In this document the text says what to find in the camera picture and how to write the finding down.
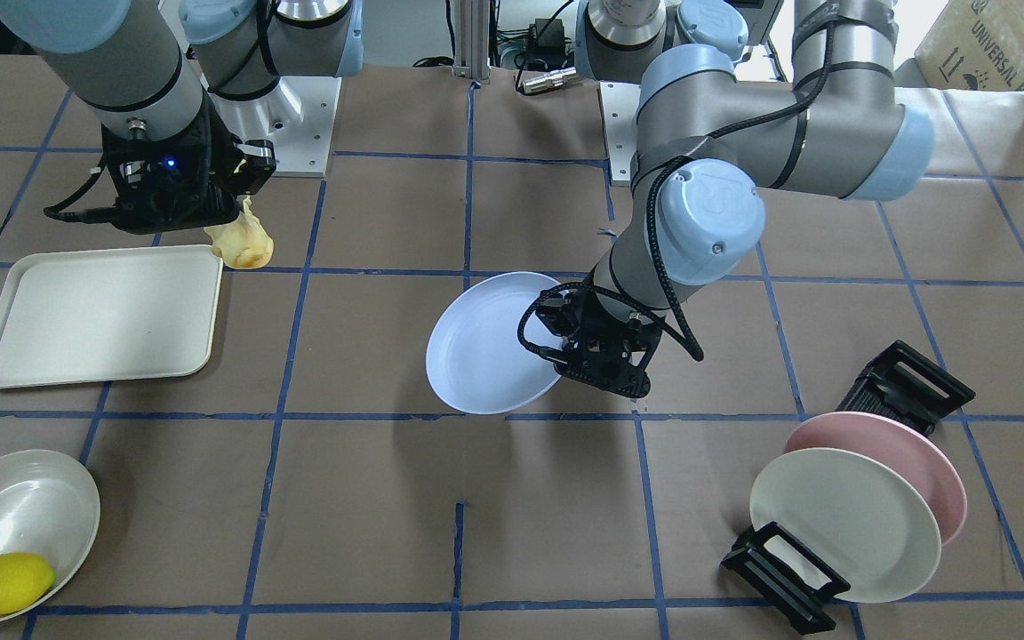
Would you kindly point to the blue plate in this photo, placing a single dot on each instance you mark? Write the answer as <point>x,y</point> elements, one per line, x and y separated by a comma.
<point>474,361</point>

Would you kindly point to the cream plate with lemon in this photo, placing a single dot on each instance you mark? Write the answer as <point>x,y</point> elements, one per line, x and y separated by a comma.
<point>49,507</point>

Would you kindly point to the white rectangular tray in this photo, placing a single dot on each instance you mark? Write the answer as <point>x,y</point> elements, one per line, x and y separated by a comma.
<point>103,315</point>

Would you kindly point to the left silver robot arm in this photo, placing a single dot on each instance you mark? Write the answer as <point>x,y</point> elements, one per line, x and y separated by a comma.
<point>705,146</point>

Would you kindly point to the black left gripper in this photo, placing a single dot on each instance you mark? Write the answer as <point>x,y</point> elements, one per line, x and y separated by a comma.
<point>558,313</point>

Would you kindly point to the aluminium frame post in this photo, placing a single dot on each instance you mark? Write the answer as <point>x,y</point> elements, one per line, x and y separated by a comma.
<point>471,27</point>

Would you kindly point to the black dish rack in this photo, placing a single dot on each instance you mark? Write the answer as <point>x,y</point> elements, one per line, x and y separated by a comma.
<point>899,383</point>

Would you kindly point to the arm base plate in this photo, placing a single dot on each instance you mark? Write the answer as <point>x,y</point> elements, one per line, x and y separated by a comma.
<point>297,116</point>
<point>619,104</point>

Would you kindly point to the cream plate in rack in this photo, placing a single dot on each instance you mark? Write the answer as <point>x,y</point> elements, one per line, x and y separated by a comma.
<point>855,514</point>

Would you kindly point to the pink plate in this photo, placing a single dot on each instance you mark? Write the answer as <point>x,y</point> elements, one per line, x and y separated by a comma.
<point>898,447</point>

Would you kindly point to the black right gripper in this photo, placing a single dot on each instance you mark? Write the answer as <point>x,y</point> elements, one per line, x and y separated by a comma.
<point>220,149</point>

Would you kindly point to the yellow lemon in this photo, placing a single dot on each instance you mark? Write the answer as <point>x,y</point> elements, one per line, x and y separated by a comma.
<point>24,579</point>

